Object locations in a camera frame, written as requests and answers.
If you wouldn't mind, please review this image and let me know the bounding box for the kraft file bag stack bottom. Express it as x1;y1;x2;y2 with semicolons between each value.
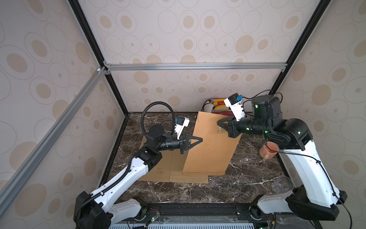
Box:
183;112;241;176

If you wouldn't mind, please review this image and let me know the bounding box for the kraft file bag stack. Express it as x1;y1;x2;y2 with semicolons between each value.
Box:
169;149;208;184
183;112;241;176

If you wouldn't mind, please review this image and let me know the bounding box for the kraft file bag stack top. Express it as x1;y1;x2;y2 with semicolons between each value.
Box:
169;149;208;184

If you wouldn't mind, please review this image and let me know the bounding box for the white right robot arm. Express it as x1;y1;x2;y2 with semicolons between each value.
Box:
217;94;347;221

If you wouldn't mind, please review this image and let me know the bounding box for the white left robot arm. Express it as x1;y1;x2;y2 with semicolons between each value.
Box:
73;125;203;229

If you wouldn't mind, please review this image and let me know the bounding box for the red toaster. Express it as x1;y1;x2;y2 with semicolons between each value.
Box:
201;98;233;116

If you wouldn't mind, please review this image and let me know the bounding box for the orange cup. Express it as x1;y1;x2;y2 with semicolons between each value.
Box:
259;142;279;160

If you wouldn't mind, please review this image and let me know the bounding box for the clear glass cup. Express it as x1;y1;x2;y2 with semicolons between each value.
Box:
272;176;294;194

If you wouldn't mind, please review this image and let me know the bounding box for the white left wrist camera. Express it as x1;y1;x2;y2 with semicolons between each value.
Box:
174;116;190;139

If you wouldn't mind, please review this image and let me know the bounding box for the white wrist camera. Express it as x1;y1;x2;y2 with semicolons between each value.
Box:
174;116;190;139
224;93;246;122

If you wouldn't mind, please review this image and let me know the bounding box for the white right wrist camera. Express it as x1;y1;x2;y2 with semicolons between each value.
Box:
224;93;246;122

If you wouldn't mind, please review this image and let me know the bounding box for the black corrugated cable conduit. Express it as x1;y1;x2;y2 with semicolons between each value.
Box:
140;101;176;136

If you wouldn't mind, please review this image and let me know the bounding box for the aluminium rail back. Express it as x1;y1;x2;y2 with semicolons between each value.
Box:
99;62;287;71

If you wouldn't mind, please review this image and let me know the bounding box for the aluminium rail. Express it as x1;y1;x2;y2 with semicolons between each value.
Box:
99;62;287;71
1;66;107;217

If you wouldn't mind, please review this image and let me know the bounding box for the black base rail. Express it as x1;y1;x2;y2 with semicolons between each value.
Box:
127;203;261;229

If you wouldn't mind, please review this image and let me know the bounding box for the black corner frame post right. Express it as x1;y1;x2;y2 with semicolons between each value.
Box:
270;0;331;95

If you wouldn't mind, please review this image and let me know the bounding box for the black corner frame post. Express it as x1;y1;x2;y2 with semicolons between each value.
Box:
270;0;331;95
67;0;129;116

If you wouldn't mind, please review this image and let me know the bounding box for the black corner frame post left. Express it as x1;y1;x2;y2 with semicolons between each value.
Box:
67;0;129;116

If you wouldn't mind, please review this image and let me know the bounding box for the aluminium rail left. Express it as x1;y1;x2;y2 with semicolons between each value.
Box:
1;66;107;217

